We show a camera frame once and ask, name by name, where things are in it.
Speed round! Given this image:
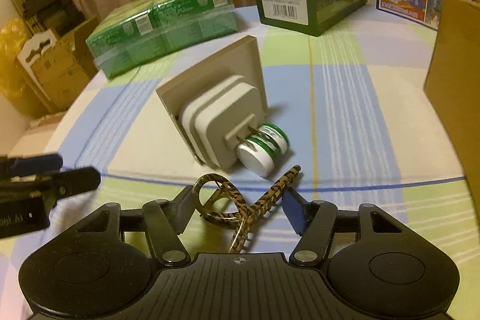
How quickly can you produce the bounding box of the brown cardboard box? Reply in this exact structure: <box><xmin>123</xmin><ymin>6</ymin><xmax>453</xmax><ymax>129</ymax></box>
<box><xmin>423</xmin><ymin>0</ymin><xmax>480</xmax><ymax>178</ymax></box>

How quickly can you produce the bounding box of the yellow plastic bag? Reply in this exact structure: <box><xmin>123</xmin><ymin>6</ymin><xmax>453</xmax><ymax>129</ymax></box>
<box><xmin>0</xmin><ymin>18</ymin><xmax>44</xmax><ymax>118</ymax></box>

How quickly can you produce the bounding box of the green shrink-wrapped carton pack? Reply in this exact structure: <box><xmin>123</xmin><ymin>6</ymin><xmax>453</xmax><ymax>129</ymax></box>
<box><xmin>85</xmin><ymin>0</ymin><xmax>238</xmax><ymax>79</ymax></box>

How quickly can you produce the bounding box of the yellow cardboard box on floor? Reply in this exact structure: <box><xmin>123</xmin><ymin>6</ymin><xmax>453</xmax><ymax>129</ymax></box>
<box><xmin>14</xmin><ymin>17</ymin><xmax>98</xmax><ymax>114</ymax></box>

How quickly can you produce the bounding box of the beige plate with white adapter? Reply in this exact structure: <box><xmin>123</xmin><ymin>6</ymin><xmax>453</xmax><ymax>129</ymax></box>
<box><xmin>156</xmin><ymin>36</ymin><xmax>268</xmax><ymax>171</ymax></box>

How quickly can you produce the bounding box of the small white green jar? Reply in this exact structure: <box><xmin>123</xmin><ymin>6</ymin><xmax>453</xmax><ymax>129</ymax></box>
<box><xmin>236</xmin><ymin>123</ymin><xmax>290</xmax><ymax>178</ymax></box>

